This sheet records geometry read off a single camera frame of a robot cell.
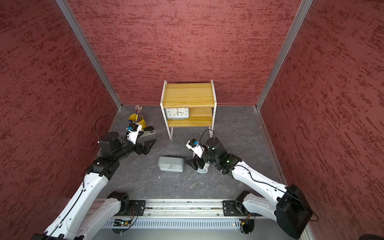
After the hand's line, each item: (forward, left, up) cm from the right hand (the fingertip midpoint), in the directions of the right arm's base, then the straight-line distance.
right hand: (189, 158), depth 76 cm
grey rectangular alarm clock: (+27, +7, +5) cm, 28 cm away
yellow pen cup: (+33, +40, -4) cm, 52 cm away
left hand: (+8, +21, +8) cm, 23 cm away
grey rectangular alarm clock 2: (0, +11, -8) cm, 13 cm away
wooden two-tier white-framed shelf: (+28, -7, +17) cm, 33 cm away
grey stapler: (+25, +29, -13) cm, 41 cm away
